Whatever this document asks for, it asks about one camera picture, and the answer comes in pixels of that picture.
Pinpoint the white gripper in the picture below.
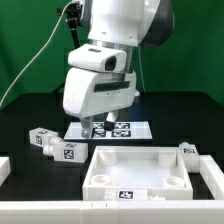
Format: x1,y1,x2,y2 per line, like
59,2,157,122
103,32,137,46
63,67,136,139

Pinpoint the white square tabletop part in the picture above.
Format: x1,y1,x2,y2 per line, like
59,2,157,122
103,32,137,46
82,146,193,201

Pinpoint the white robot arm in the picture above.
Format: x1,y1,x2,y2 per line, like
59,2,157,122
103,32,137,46
63,0,174,138

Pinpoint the white obstacle fence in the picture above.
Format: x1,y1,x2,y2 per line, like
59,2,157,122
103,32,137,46
0,156,224,224

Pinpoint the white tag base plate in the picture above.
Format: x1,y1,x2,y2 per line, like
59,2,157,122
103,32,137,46
64,121,152,140

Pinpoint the black cable on table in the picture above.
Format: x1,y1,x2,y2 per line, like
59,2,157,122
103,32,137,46
52,81,68,94

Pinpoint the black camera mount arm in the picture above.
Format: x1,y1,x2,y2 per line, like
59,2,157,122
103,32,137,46
65,2,82,49

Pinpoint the white cable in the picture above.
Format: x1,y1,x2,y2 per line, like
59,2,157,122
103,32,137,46
0,0,77,108

